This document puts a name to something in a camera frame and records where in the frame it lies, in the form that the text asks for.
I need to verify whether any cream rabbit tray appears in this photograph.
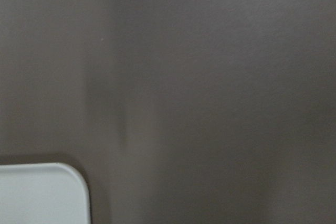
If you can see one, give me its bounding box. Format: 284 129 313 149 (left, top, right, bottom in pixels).
1 163 92 223

